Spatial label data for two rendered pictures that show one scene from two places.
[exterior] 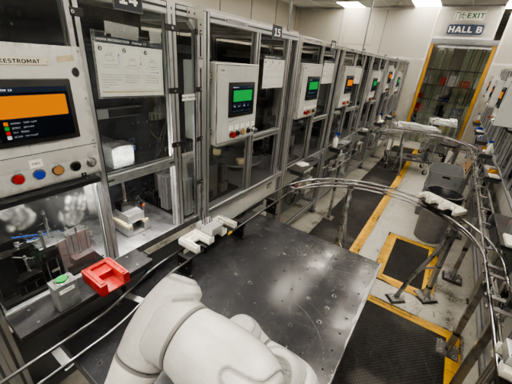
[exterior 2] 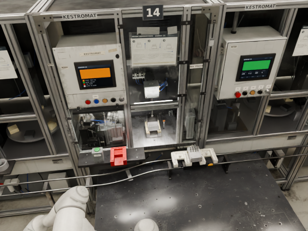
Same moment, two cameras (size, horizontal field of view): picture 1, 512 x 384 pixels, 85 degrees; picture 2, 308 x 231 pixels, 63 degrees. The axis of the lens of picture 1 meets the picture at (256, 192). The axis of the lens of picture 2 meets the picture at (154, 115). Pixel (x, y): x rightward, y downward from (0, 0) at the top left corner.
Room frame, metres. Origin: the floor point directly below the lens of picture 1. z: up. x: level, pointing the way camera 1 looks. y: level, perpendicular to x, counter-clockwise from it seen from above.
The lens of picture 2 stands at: (0.26, -0.66, 2.44)
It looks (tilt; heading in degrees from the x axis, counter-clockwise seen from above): 38 degrees down; 51
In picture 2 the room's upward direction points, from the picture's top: 1 degrees counter-clockwise
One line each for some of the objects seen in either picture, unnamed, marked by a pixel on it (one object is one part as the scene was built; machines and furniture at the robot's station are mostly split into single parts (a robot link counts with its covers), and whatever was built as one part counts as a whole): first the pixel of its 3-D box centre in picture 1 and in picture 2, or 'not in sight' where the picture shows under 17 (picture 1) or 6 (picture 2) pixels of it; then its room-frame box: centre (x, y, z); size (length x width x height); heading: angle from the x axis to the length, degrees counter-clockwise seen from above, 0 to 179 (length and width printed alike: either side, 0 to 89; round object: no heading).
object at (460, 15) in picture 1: (469, 15); not in sight; (7.76, -4.57, 3.10); 0.60 x 0.04 x 0.20; 58
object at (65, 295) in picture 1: (63, 290); (98, 154); (0.79, 0.71, 0.97); 0.08 x 0.08 x 0.12; 58
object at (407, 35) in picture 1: (349, 72); not in sight; (9.15, -2.47, 1.65); 3.78 x 0.08 x 3.30; 58
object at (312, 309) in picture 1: (251, 295); (194, 215); (1.15, -0.03, 0.66); 1.50 x 1.06 x 0.04; 148
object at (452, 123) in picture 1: (437, 139); not in sight; (6.48, -4.07, 0.48); 0.84 x 0.58 x 0.97; 156
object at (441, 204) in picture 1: (438, 205); not in sight; (2.14, -1.55, 0.84); 0.37 x 0.14 x 0.10; 26
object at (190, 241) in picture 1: (209, 235); (193, 159); (1.42, 0.26, 0.84); 0.36 x 0.14 x 0.10; 148
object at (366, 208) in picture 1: (383, 177); not in sight; (4.93, -2.36, 0.01); 5.85 x 0.59 x 0.01; 148
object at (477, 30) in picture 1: (465, 30); not in sight; (7.76, -4.57, 2.82); 0.75 x 0.04 x 0.25; 58
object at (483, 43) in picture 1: (444, 97); not in sight; (7.77, -4.65, 1.31); 1.36 x 0.10 x 2.62; 58
